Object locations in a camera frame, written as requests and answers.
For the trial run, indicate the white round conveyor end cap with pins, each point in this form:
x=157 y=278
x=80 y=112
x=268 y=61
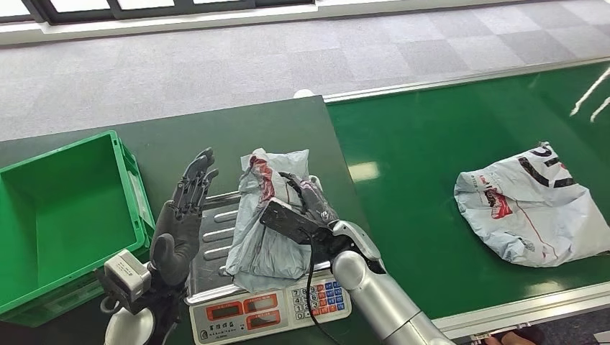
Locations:
x=304 y=94

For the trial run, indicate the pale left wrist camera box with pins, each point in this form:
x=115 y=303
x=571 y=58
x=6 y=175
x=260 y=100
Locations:
x=126 y=276

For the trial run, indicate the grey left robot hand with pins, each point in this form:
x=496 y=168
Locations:
x=178 y=243

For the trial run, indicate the green conveyor belt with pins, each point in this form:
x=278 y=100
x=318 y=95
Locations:
x=405 y=214

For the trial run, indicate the green plastic crate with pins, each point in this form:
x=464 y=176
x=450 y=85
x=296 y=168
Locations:
x=62 y=214

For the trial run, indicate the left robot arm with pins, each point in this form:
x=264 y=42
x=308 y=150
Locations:
x=128 y=331

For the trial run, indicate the small grey plastic parcel bag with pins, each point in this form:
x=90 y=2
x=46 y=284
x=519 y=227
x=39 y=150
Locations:
x=262 y=257

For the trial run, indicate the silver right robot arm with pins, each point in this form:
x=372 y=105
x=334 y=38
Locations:
x=381 y=300

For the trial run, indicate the aluminium conveyor side rail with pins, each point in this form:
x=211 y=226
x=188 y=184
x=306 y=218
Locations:
x=548 y=307
x=429 y=86

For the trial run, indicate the large grey plastic parcel bag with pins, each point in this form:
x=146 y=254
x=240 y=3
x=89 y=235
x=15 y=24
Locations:
x=548 y=224

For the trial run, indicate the dark window frame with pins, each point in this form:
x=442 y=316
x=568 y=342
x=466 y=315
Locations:
x=143 y=14

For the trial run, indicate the electronic weighing scale steel tray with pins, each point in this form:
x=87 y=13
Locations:
x=267 y=314

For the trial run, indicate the person's foot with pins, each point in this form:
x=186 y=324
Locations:
x=512 y=339

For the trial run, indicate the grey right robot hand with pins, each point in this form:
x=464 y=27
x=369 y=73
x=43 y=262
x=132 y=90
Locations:
x=314 y=204

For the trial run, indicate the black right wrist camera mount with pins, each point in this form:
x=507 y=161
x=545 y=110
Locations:
x=286 y=219

